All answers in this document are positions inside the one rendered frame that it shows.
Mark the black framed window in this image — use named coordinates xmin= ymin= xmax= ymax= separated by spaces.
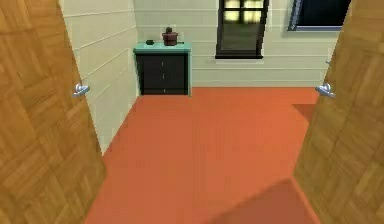
xmin=214 ymin=0 xmax=270 ymax=60

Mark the blue framed dark picture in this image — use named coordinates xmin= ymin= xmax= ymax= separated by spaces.
xmin=287 ymin=0 xmax=353 ymax=33

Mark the silver door handle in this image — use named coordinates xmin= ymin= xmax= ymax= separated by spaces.
xmin=314 ymin=83 xmax=336 ymax=99
xmin=72 ymin=83 xmax=91 ymax=98

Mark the wooden parquet room door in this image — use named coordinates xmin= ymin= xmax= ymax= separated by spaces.
xmin=0 ymin=0 xmax=108 ymax=224
xmin=292 ymin=0 xmax=384 ymax=224

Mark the dark red plant pot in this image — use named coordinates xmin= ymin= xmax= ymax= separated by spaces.
xmin=161 ymin=26 xmax=179 ymax=47

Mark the teal topped black cabinet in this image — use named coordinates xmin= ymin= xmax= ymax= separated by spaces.
xmin=133 ymin=41 xmax=193 ymax=97

